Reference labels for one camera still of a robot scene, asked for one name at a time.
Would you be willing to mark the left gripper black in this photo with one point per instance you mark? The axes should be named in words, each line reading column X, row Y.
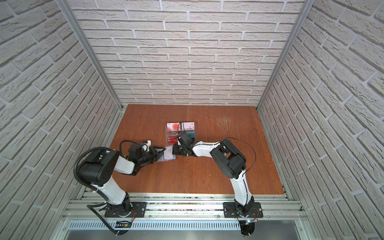
column 156, row 153

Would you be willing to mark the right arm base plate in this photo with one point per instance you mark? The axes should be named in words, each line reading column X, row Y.
column 235, row 210

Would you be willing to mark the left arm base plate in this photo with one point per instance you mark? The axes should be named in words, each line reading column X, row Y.
column 121, row 211

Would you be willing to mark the red leather card holder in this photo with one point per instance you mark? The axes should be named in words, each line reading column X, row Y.
column 167, row 155

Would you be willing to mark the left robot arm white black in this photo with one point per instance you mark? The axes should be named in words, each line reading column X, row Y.
column 94, row 169

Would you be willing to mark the aluminium rail frame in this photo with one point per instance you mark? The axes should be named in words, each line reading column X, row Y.
column 155, row 211

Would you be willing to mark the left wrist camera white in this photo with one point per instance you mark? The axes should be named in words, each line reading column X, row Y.
column 146, row 146

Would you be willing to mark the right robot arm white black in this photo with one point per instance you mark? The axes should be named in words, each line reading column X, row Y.
column 228, row 158

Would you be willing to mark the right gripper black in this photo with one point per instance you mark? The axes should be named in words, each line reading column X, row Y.
column 175, row 150

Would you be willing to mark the red card in organizer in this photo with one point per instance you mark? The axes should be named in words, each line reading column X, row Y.
column 172, row 140

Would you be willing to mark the white pink circle card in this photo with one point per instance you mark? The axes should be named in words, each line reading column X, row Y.
column 173, row 127

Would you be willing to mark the white blossom VIP card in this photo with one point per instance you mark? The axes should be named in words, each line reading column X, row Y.
column 187, row 126

